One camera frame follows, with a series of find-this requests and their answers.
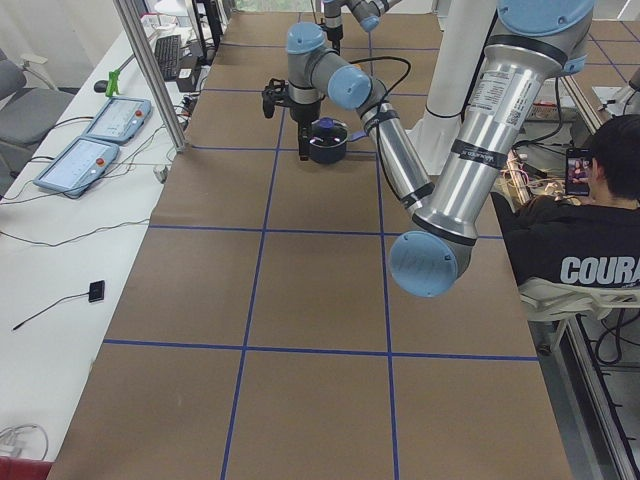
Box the small black square sensor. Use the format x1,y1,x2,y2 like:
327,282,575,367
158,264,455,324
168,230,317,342
88,280,106,303

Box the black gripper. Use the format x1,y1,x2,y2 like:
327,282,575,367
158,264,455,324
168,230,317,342
324,15,343,53
289,99,321,161

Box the green clamp tool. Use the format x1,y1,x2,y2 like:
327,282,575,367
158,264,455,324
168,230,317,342
93,69,121,97

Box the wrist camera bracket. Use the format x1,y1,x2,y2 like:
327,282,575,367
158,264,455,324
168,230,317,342
261,78,291,119

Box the grey office chair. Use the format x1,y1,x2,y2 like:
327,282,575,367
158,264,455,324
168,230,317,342
1,52,74,178

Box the black smartphone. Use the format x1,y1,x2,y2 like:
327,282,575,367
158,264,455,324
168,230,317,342
564,148,591,196

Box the far blue teach pendant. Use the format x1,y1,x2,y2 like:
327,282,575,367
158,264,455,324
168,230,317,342
83,96,152,145

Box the seated person black hoodie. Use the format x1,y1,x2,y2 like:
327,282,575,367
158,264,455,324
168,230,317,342
491,114,639,289

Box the dark blue saucepan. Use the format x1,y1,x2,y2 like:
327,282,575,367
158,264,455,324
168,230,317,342
309,130,366,164

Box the black keyboard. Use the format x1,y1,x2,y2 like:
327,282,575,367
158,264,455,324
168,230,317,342
154,35,182,81

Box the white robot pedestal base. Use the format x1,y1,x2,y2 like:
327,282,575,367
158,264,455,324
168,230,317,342
409,0,496,158

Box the glass lid purple knob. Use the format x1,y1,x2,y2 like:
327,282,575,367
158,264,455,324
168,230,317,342
310,117,349,148

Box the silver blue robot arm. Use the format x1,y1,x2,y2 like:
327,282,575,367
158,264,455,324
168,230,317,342
320,0,400,52
286,1,594,297

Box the blue teach pendant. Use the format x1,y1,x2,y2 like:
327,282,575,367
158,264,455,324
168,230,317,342
33,137,120,198
83,96,152,145

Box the near blue teach pendant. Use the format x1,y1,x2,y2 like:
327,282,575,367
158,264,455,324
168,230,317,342
33,137,120,198

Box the aluminium frame post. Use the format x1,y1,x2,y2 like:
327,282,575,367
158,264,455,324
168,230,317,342
113,0,186,153

